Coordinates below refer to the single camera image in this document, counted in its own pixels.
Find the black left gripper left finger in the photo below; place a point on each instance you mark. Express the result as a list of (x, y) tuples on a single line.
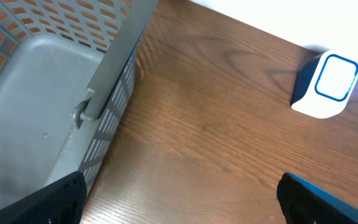
[(60, 202)]

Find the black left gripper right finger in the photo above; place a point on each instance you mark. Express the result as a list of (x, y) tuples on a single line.
[(303, 202)]

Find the dark grey plastic basket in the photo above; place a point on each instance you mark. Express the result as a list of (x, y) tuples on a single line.
[(67, 73)]

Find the white barcode scanner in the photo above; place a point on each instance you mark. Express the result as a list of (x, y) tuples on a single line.
[(324, 85)]

